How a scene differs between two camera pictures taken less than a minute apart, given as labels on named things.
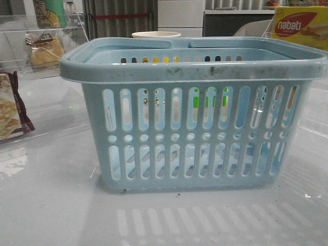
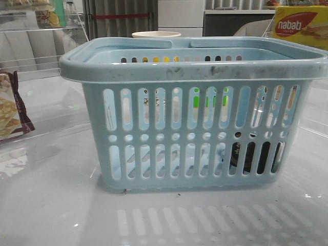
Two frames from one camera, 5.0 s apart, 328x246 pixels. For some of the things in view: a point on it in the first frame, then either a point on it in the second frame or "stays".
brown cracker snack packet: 13,119 stays
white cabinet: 185,17 stays
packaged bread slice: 44,52 -> 29,3
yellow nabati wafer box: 306,25 stays
